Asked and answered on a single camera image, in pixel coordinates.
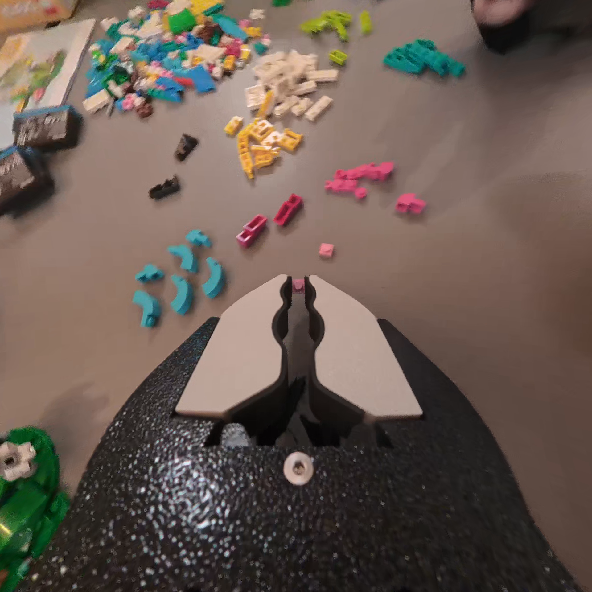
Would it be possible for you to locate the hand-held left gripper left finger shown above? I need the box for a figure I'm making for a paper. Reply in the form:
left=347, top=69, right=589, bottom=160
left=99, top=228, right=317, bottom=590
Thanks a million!
left=175, top=274, right=293, bottom=421

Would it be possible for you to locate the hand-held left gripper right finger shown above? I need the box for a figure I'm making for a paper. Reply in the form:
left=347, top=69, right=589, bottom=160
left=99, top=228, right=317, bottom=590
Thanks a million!
left=305, top=275, right=424, bottom=423

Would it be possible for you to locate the teal curved lego piece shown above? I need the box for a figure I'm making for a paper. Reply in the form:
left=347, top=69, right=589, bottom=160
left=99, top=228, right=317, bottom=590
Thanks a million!
left=170, top=275, right=194, bottom=315
left=202, top=257, right=228, bottom=299
left=167, top=244, right=200, bottom=274
left=132, top=290, right=162, bottom=328

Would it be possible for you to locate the green lego flower model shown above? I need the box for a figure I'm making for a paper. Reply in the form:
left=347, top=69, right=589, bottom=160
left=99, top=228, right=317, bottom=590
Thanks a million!
left=0, top=425, right=71, bottom=592

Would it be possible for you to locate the magenta lego slope brick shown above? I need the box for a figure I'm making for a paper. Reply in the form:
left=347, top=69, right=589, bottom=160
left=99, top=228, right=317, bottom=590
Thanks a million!
left=235, top=214, right=268, bottom=249
left=272, top=193, right=304, bottom=227

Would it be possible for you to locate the magenta rounded lego piece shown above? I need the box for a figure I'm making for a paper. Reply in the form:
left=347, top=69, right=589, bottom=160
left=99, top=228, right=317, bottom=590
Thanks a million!
left=395, top=193, right=427, bottom=215

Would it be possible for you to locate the pile of lime lego pieces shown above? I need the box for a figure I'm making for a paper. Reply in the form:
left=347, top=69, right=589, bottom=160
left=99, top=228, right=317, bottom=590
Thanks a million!
left=299, top=9, right=373, bottom=66

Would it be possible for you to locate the pile of pink lego pieces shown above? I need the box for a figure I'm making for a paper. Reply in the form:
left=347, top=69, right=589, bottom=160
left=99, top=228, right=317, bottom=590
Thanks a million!
left=323, top=161, right=396, bottom=200

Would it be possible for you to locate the black toothed lego piece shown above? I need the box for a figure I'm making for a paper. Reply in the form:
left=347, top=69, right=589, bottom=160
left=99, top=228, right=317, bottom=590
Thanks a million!
left=148, top=174, right=181, bottom=201
left=174, top=133, right=200, bottom=162

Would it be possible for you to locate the pile of yellow lego pieces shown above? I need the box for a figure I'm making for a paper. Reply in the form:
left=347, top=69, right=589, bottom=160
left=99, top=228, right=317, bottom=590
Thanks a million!
left=224, top=90, right=304, bottom=180

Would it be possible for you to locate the pile of white lego pieces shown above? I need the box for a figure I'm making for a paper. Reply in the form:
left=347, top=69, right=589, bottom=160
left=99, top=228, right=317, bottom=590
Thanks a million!
left=245, top=49, right=341, bottom=124

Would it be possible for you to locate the pile of mixed colourful lego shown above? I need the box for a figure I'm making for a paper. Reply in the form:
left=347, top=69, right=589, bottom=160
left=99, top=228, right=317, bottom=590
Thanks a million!
left=83, top=0, right=272, bottom=119

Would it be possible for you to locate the lego instruction booklet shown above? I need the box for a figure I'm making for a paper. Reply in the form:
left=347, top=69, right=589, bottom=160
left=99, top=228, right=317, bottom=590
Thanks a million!
left=0, top=18, right=97, bottom=150

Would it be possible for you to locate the yellow lego set box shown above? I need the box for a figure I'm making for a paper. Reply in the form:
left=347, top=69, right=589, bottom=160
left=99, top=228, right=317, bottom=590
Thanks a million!
left=0, top=0, right=80, bottom=33

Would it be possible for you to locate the person's right hand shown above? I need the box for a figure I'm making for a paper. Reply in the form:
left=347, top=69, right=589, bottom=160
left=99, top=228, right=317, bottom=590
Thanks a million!
left=471, top=0, right=535, bottom=27

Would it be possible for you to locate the group of teal green plates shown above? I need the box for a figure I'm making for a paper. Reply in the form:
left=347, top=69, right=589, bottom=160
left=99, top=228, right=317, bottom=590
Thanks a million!
left=382, top=39, right=466, bottom=78

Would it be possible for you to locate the black battery pack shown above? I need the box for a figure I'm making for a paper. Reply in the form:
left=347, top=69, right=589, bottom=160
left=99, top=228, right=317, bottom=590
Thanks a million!
left=12, top=105, right=84, bottom=150
left=0, top=145, right=56, bottom=216

